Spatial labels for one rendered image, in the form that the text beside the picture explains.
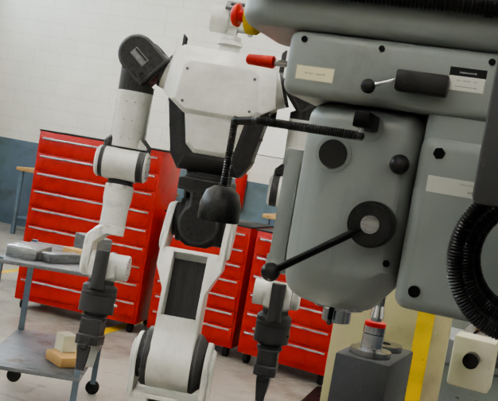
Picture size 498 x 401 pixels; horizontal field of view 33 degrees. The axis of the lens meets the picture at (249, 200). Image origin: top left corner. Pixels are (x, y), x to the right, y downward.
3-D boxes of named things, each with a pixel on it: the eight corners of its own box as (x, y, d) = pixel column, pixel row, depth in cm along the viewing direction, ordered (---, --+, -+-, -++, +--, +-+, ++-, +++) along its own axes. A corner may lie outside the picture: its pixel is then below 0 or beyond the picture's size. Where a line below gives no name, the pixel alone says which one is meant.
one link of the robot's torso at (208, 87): (156, 165, 233) (177, 36, 232) (277, 186, 231) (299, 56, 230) (134, 165, 204) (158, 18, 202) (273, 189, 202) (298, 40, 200)
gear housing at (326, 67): (279, 91, 130) (289, 27, 129) (316, 108, 153) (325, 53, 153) (503, 123, 120) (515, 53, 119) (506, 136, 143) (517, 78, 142)
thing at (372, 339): (355, 346, 184) (359, 323, 184) (368, 345, 188) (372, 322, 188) (373, 352, 181) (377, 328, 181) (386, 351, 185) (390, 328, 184)
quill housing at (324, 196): (268, 297, 132) (303, 96, 131) (301, 286, 152) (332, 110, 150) (388, 325, 127) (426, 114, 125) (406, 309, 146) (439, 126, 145)
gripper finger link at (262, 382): (252, 399, 208) (257, 374, 208) (265, 402, 208) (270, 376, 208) (252, 400, 206) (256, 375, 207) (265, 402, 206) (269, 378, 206)
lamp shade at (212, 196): (193, 215, 148) (200, 180, 147) (233, 221, 149) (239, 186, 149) (200, 219, 141) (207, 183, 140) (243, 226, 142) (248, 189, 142)
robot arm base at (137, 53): (120, 73, 223) (141, 36, 223) (162, 97, 223) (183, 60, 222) (106, 67, 208) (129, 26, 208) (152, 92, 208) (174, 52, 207)
